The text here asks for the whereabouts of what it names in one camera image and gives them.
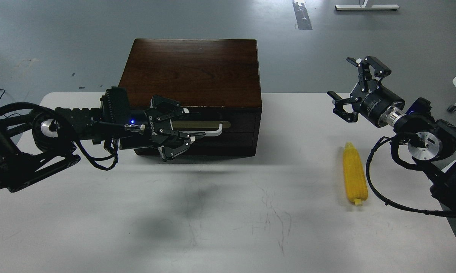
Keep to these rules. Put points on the yellow corn cob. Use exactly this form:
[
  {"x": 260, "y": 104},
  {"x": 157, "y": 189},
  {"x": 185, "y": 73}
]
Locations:
[{"x": 354, "y": 176}]

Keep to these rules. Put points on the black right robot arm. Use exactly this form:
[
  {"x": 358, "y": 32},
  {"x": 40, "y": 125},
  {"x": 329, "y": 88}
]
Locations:
[{"x": 421, "y": 143}]

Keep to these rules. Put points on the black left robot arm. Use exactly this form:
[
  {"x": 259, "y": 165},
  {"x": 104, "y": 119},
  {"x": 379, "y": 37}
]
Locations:
[{"x": 37, "y": 142}]

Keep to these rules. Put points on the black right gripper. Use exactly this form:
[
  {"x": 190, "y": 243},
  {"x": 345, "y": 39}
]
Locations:
[{"x": 373, "y": 104}]

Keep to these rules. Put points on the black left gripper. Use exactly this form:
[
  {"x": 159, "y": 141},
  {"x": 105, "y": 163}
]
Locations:
[{"x": 141, "y": 129}]

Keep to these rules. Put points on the black floor tape strip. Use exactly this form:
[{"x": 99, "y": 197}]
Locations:
[{"x": 303, "y": 21}]

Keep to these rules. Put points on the dark wooden drawer cabinet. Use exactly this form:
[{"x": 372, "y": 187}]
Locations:
[{"x": 201, "y": 74}]

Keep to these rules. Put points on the white table leg base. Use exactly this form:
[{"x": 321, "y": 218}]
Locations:
[{"x": 366, "y": 5}]

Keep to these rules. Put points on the wooden drawer with white handle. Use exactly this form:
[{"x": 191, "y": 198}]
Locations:
[{"x": 210, "y": 120}]

